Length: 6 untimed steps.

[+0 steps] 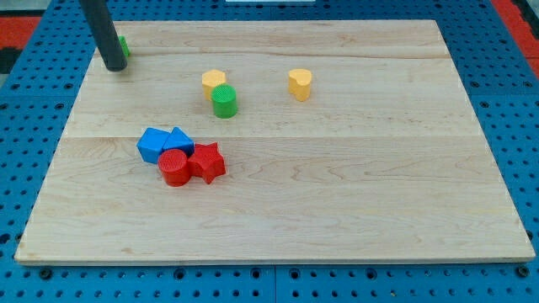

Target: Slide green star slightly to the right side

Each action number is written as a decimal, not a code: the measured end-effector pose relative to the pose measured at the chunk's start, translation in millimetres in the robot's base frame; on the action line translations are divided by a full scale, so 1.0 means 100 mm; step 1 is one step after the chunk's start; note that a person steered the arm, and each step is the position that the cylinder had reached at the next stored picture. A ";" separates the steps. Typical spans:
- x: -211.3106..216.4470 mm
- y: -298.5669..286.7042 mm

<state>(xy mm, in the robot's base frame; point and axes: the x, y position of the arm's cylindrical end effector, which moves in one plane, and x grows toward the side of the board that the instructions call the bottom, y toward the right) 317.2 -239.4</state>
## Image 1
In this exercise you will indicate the green star block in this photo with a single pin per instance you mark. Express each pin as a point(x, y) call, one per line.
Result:
point(124, 46)

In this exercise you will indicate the red star block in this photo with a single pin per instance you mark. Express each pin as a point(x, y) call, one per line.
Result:
point(207, 162)

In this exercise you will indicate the green cylinder block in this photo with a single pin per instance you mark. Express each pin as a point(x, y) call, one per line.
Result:
point(224, 101)

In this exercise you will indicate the yellow heart block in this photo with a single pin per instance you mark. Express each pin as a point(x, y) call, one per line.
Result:
point(299, 83)

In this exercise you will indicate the blue triangle block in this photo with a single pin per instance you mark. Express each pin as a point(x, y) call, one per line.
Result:
point(177, 139)

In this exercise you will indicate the yellow hexagon block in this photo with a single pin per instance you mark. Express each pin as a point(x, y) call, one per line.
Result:
point(210, 80)

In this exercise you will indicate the red cylinder block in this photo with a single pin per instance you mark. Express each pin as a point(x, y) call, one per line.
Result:
point(173, 165)

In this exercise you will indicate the light wooden board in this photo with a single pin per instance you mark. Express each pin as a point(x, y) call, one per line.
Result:
point(385, 162)

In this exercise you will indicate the blue cube block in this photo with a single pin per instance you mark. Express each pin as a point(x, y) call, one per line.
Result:
point(150, 145)

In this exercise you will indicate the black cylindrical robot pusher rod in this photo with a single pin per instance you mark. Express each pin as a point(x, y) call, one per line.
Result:
point(105, 36)

